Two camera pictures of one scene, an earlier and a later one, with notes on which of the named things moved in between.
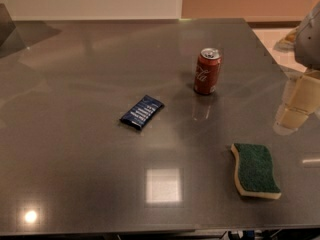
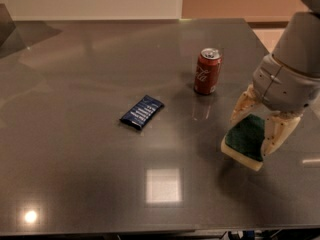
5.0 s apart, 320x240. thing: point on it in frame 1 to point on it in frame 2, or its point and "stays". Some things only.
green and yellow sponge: (254, 171) to (243, 142)
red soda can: (208, 67) stays
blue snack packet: (142, 112) stays
